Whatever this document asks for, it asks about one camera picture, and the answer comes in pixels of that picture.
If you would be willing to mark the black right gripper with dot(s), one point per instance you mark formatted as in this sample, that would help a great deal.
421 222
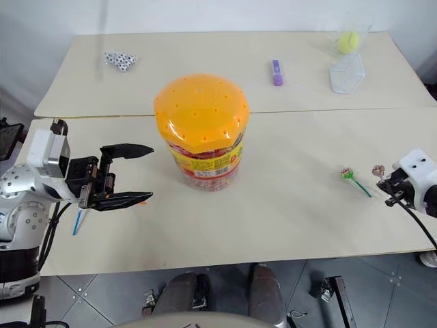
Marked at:
403 189

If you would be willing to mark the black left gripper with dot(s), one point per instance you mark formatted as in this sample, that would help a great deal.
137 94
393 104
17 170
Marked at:
82 177

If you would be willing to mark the lollipop with brown wrapper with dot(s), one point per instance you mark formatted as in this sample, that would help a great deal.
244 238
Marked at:
378 170

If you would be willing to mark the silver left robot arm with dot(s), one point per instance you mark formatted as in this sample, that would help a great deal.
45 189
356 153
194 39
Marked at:
20 191

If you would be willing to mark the clear plastic lollipop jar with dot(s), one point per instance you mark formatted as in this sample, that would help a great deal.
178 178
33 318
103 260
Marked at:
205 167

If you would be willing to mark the orange perforated jar lid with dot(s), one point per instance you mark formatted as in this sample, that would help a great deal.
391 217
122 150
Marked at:
201 109

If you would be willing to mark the lollipop with green stick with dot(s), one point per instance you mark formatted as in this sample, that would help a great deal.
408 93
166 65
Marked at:
348 173

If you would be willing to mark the white round base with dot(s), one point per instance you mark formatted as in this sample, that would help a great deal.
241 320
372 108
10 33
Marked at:
430 259

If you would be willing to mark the pack of football-print balls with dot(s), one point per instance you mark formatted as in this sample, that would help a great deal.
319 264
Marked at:
119 61

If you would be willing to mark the clear hexagonal plastic container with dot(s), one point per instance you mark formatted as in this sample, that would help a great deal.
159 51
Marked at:
346 73

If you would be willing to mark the black metal table leg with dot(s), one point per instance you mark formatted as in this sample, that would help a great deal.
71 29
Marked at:
345 304

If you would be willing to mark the dark rounded shape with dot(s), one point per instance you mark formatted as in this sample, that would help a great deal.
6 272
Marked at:
179 294

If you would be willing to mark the yellow tennis ball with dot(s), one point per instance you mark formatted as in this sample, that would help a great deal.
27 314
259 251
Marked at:
348 42

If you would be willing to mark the purple highlighter pen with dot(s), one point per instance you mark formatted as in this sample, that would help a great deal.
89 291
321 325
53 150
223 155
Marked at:
277 73

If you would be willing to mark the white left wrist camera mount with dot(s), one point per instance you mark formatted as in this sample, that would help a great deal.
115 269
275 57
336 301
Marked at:
44 150

